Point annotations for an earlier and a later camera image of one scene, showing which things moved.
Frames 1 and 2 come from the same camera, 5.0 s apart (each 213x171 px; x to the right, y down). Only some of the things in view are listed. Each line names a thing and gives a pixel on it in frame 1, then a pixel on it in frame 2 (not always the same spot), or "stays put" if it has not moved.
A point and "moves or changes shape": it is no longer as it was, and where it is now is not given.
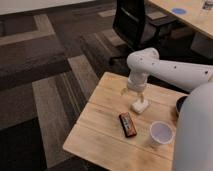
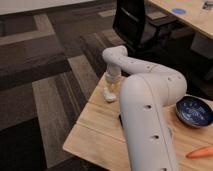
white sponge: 140,106 moves or changes shape
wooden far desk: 191,12 stays put
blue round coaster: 179,10 stays put
